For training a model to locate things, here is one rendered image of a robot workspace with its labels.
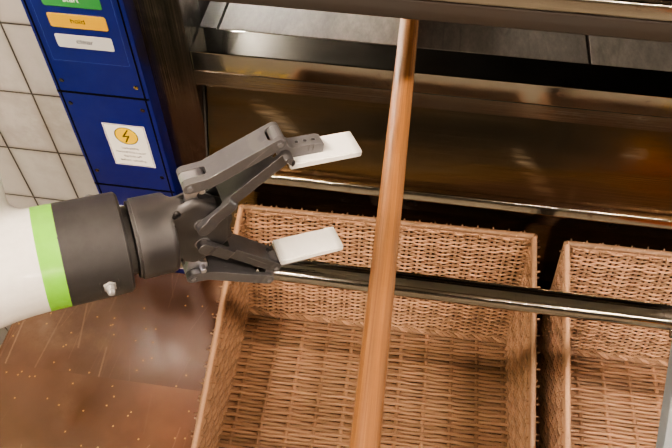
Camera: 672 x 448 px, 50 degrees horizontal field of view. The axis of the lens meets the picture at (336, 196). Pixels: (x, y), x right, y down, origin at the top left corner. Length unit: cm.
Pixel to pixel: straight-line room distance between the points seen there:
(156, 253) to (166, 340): 89
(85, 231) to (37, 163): 88
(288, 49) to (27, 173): 64
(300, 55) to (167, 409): 73
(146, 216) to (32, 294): 11
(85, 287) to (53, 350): 95
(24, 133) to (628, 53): 105
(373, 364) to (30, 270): 35
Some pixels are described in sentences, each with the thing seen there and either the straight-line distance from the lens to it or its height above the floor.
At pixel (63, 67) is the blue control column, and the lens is 123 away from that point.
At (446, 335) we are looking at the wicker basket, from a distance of 150.
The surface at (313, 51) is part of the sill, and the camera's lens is 113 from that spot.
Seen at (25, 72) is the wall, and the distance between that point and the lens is 132.
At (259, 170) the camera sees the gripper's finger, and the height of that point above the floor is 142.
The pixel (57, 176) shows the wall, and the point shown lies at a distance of 151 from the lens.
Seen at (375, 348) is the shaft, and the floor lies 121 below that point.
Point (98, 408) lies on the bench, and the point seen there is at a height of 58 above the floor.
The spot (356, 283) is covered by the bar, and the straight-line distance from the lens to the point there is 86.
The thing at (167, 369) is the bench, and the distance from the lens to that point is 150.
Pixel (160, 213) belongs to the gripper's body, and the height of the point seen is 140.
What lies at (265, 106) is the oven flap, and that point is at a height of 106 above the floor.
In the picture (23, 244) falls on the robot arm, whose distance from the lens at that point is 63.
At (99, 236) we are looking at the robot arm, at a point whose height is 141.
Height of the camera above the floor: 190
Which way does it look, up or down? 51 degrees down
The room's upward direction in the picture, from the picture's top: straight up
